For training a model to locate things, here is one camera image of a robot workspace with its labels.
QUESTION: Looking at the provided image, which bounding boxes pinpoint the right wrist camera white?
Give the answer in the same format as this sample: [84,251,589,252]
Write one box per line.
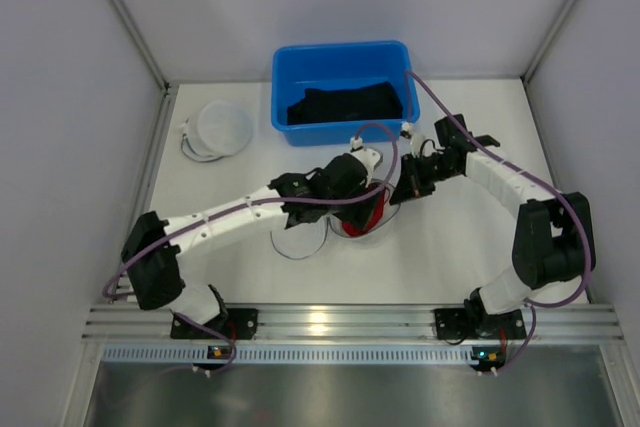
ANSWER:
[400,122,427,157]

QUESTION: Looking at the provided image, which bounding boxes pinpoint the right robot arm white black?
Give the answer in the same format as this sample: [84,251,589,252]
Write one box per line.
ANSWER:
[390,114,596,337]

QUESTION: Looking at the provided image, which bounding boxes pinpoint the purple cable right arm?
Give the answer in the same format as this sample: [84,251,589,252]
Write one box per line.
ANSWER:
[403,69,597,378]

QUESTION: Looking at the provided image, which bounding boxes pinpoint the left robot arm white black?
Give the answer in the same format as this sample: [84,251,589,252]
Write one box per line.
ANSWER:
[121,147,383,336]

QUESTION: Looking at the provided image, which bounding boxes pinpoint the red bra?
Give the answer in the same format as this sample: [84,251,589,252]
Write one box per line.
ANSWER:
[340,186,390,238]

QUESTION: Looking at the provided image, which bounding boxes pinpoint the blue plastic bin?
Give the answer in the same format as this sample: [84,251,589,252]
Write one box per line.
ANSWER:
[271,40,421,147]

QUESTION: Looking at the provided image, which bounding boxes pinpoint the slotted cable duct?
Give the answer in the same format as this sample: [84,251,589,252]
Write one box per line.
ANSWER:
[102,344,502,365]

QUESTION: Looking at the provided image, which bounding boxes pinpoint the black garment in bin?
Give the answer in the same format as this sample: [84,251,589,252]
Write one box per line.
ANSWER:
[286,82,403,125]

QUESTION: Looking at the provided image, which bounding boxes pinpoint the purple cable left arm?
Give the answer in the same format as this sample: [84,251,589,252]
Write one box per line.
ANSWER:
[102,121,400,376]

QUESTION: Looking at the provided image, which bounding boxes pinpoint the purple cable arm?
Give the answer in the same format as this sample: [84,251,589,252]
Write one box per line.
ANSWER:
[102,121,400,376]
[403,69,597,378]

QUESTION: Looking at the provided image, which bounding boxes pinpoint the white mesh laundry bag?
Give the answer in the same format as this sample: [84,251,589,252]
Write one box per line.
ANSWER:
[180,100,253,163]
[270,179,400,260]

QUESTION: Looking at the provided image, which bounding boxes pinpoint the aluminium mounting rail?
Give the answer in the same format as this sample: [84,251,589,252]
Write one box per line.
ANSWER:
[82,302,624,346]

